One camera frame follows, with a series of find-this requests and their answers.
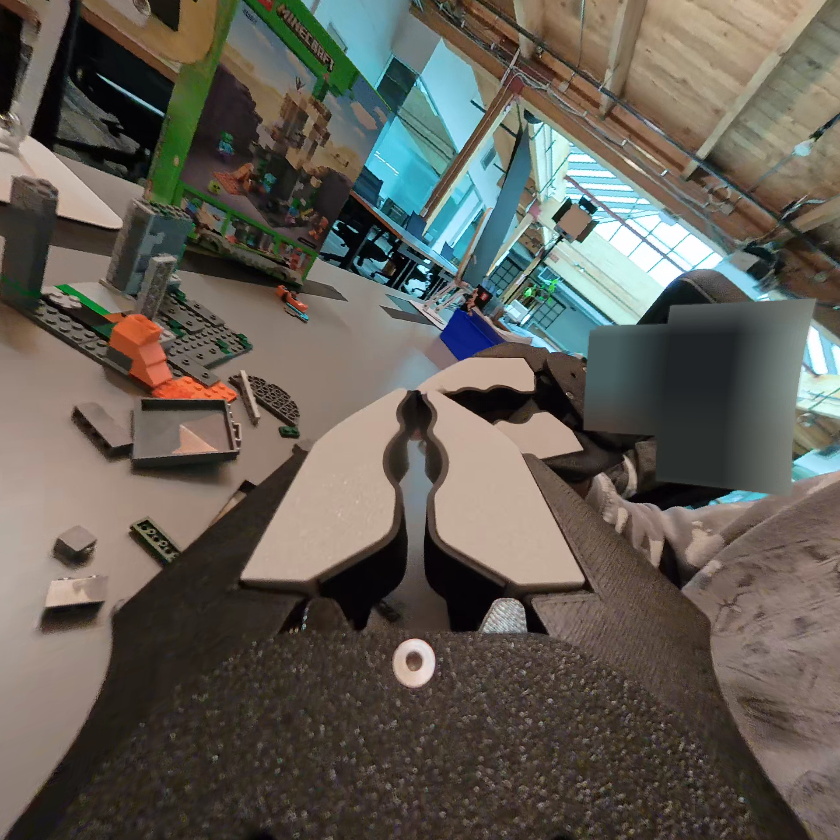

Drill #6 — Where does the dark grey half-round lego plate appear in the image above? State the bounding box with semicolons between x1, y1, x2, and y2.
243;374;300;424

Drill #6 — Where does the blue storage bin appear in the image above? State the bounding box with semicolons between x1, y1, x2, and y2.
440;309;506;362

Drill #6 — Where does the orange lego slope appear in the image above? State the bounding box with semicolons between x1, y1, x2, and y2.
108;313;174;391

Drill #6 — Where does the grey lego baseplate build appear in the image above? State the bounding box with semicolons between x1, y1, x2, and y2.
0;178;253;388
105;200;195;303

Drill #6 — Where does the person's bleached grey clothing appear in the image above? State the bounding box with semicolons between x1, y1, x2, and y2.
680;476;840;840

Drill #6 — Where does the orange lego plate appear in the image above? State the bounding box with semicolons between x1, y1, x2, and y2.
155;374;240;404

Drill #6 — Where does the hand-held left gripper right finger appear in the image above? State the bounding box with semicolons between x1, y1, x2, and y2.
423;390;588;598

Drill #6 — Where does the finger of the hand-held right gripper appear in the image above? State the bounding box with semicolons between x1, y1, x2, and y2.
420;356;540;401
494;401;586;464

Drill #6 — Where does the lego set box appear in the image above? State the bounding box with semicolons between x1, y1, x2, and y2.
147;0;395;287

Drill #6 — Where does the person's right forearm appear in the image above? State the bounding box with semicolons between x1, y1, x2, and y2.
584;470;718;581

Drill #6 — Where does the dark green holed lego plate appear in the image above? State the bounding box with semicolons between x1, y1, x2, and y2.
129;516;185;565

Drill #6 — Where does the dark grey lego window frame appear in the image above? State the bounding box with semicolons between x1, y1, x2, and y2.
132;398;244;469

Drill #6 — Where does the studio light on stand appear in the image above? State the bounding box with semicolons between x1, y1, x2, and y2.
552;197;601;244

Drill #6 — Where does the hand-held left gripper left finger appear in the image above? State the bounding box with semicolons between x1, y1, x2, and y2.
241;390;410;594

